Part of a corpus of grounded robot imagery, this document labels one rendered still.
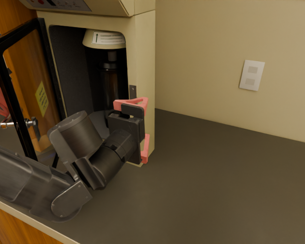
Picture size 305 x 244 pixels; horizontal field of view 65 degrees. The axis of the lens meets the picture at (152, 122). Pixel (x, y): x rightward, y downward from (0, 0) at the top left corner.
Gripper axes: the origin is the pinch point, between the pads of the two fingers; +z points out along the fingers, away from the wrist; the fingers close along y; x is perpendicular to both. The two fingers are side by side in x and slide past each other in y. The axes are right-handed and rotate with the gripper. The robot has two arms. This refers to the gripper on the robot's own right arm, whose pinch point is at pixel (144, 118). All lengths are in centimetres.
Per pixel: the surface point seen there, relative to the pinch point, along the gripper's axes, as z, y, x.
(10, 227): -16, -48, 48
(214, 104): 54, -22, -6
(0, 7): 5.8, 20.4, 44.8
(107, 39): 14.8, 12.4, 18.3
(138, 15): 13.7, 19.0, 7.6
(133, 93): 11.4, -0.5, 9.2
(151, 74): 20.0, 2.1, 7.7
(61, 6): 8.2, 21.1, 25.7
